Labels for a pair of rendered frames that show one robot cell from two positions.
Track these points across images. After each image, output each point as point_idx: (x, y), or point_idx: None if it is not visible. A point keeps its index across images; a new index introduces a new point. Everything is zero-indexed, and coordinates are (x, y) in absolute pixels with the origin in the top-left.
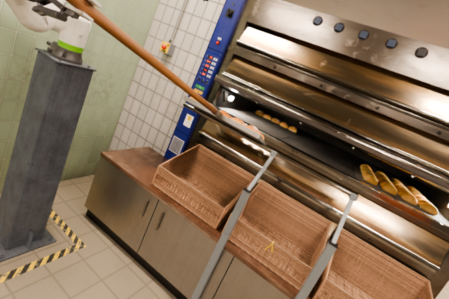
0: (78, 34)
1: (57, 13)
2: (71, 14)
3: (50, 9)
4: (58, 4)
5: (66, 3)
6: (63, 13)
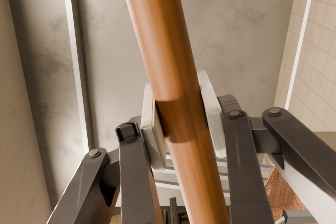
0: None
1: (273, 109)
2: (231, 99)
3: (294, 143)
4: (236, 135)
5: (207, 111)
6: (252, 117)
